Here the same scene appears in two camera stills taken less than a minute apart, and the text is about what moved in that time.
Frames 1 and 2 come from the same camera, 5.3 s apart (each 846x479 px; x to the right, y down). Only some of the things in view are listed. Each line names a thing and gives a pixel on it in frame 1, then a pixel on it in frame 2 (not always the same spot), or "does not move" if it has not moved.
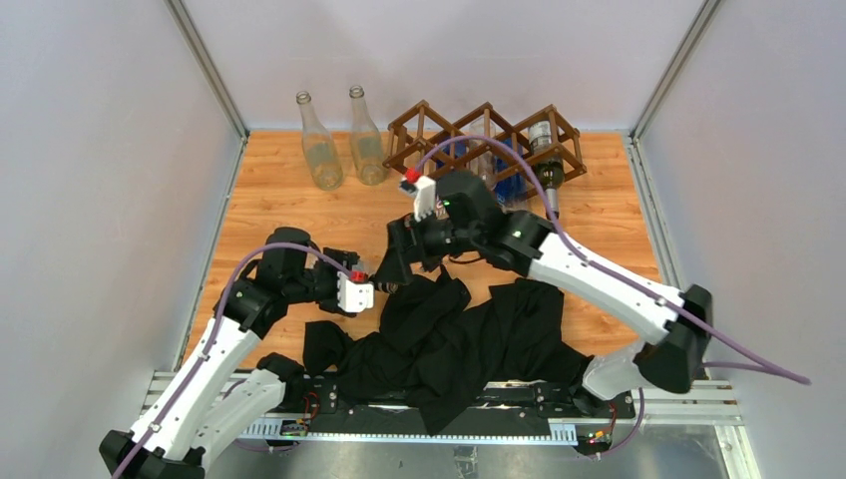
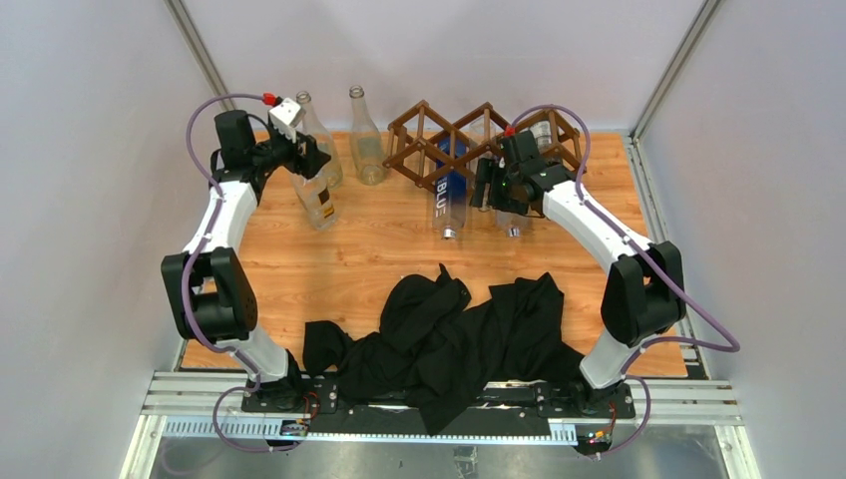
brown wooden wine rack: x=546 y=153 does not move
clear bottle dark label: x=320 y=150 does not move
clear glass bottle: x=367 y=141 does not move
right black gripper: x=404 y=238 to x=485 y=173
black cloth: x=430 y=348 does not move
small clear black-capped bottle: x=388 y=286 to x=315 y=199
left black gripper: x=331 y=302 to x=312 y=159
